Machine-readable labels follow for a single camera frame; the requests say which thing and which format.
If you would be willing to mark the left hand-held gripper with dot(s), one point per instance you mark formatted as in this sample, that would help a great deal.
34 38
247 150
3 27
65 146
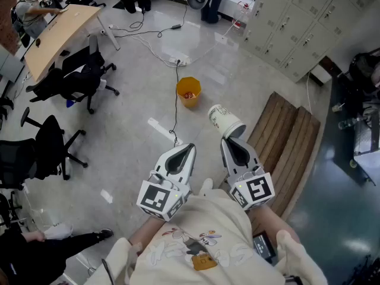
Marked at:
154 199

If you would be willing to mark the black office chair with jacket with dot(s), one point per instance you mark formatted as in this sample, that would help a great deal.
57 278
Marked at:
80 76

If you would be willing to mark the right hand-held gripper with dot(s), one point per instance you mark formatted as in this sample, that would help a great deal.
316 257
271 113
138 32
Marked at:
255 190

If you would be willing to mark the person's left forearm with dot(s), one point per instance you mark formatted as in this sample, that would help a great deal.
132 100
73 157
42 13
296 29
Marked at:
145 230

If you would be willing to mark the person's right forearm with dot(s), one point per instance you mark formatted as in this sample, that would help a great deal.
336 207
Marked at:
276 221

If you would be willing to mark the white paper cup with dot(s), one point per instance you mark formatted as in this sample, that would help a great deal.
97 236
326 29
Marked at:
225 120

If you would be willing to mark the clear plastic bottle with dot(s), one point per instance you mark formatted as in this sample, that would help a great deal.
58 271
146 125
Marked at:
348 123

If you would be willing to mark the grey metal lockers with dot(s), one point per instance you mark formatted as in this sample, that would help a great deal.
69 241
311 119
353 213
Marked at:
302 25

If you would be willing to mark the brown wooden bench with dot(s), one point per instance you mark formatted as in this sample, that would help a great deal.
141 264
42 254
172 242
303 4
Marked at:
285 135

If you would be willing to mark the clear jug with red label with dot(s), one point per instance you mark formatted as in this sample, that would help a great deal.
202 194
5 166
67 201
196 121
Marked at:
241 15

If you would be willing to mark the black backpack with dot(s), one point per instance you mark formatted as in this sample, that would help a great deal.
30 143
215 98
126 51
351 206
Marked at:
365 70

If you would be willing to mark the person's cream printed shirt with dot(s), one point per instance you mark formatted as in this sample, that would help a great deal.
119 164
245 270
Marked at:
207 248

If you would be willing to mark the light wooden desk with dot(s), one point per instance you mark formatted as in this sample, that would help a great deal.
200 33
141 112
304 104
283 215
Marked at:
59 34

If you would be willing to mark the yellow waste bin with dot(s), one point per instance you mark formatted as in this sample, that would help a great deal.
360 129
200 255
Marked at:
190 101

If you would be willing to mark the white crumpled paper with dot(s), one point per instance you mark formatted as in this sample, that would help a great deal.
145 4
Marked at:
59 231

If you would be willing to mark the black power adapter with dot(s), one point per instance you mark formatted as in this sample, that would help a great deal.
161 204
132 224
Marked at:
176 26

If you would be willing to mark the white power strip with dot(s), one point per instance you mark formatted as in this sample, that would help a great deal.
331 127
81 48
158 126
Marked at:
179 61

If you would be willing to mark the black mesh office chair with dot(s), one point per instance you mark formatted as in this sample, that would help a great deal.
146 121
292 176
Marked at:
15 162

